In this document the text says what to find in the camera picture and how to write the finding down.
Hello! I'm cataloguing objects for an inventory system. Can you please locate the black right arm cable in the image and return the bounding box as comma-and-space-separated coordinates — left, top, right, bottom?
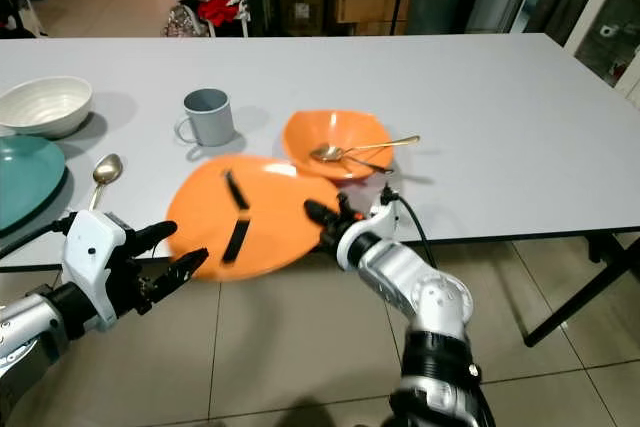
384, 186, 438, 270

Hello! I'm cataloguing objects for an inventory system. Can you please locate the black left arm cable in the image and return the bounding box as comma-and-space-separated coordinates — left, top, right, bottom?
0, 211, 83, 260

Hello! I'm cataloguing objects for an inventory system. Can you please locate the white cabinet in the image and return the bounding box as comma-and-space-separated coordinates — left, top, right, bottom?
564, 0, 640, 93

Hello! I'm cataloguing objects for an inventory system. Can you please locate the gold spoon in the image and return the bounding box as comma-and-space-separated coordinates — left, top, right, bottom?
309, 134, 422, 164
87, 152, 125, 214

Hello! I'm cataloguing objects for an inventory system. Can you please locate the red bag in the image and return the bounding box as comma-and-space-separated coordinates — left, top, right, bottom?
197, 0, 242, 29

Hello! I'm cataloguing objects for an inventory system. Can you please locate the teal plate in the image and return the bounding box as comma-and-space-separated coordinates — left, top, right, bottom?
0, 133, 68, 234

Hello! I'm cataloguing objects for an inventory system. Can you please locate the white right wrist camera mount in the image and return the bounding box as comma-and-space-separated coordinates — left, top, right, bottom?
344, 208, 402, 269

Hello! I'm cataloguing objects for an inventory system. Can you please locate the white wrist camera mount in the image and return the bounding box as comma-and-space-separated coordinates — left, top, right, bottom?
344, 208, 402, 269
62, 208, 134, 321

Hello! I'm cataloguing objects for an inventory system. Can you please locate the large cardboard box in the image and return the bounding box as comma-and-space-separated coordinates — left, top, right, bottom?
334, 0, 412, 27

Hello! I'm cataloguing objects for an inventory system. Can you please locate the patterned bag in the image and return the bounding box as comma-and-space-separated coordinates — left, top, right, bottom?
166, 4, 210, 39

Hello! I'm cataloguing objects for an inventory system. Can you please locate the small cardboard box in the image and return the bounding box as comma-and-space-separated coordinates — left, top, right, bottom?
279, 0, 327, 29

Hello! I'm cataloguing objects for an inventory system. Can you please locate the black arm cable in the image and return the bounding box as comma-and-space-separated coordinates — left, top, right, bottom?
0, 211, 83, 260
384, 186, 438, 270

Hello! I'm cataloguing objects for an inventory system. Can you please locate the orange plate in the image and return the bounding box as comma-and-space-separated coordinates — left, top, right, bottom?
165, 153, 344, 282

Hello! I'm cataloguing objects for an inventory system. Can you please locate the black table leg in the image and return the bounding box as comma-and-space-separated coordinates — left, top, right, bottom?
523, 235, 640, 349

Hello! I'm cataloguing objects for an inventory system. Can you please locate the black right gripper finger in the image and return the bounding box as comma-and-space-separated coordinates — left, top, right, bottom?
305, 199, 351, 236

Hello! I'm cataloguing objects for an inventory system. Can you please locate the white ribbed bowl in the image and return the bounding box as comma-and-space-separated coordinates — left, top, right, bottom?
0, 75, 94, 140

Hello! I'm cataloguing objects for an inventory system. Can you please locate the orange bowl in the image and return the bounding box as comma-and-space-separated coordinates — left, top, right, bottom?
281, 108, 395, 184

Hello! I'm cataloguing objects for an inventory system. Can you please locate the grey mug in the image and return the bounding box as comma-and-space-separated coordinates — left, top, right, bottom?
174, 87, 234, 149

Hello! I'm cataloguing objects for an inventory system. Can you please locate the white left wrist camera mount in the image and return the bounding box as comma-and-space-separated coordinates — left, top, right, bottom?
62, 208, 134, 321

